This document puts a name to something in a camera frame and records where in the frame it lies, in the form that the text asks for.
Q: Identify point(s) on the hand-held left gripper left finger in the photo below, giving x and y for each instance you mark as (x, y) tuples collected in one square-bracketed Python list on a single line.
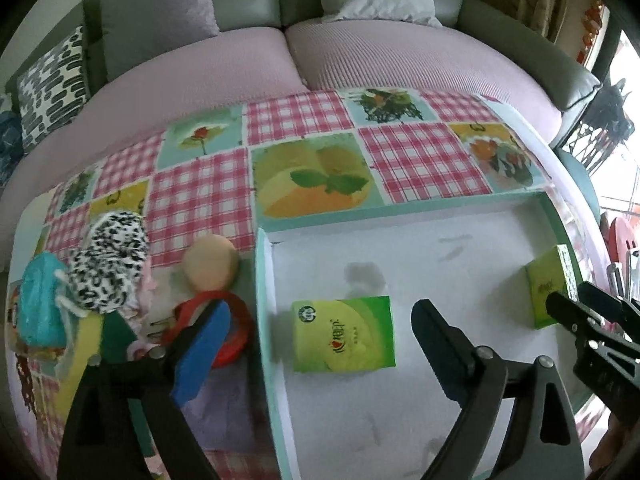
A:
[(205, 350)]

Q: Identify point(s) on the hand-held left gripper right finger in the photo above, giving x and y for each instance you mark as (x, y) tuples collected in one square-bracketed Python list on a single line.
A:
[(435, 345)]

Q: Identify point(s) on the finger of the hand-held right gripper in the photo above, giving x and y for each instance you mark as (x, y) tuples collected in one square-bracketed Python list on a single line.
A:
[(565, 312), (602, 297)]

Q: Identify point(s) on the green tissue pack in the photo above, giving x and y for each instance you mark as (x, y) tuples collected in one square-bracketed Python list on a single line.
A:
[(545, 285), (345, 335)]

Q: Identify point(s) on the teal white cardboard box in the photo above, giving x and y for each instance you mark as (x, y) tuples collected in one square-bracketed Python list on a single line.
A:
[(450, 250)]

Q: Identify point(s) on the person's right hand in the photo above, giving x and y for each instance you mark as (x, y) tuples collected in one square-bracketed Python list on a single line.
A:
[(607, 442)]

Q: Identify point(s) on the red stool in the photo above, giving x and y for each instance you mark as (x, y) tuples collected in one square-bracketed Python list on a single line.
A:
[(625, 235)]

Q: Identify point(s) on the beige egg sponge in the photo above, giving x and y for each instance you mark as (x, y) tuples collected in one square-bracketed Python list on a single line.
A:
[(210, 262)]

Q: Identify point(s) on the leopard print cloth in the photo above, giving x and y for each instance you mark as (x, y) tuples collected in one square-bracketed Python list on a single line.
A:
[(107, 260)]

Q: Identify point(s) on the printed checked tablecloth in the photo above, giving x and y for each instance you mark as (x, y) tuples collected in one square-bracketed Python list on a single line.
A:
[(200, 195)]

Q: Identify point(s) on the teal plastic case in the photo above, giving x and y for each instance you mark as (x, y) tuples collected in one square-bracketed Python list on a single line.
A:
[(42, 300)]

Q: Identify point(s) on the black drying rack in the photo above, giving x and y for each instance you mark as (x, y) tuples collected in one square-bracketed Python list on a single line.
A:
[(602, 120)]

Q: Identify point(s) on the grey leather sofa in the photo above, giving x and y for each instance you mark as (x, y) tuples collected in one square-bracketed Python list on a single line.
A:
[(510, 45)]

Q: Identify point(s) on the pink ribbed seat cover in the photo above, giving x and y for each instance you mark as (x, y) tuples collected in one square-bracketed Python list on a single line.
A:
[(400, 55), (200, 80)]

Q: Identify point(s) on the blue checked cloth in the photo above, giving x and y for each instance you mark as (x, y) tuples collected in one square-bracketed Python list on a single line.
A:
[(9, 145)]

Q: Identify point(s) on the black white patterned pillow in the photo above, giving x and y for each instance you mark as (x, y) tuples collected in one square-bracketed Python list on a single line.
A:
[(50, 90)]

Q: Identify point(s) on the grey cushion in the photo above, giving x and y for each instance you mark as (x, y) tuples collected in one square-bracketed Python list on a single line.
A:
[(160, 15)]

